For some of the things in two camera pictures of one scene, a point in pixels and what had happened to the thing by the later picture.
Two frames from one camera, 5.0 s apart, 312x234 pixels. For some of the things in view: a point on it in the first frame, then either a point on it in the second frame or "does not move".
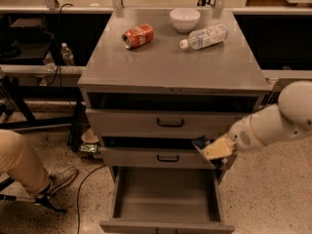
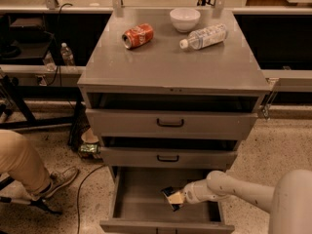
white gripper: [241, 135] -> [192, 191]
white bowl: [184, 19] does not move
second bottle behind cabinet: [50, 62] does not move
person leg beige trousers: [20, 160] does not move
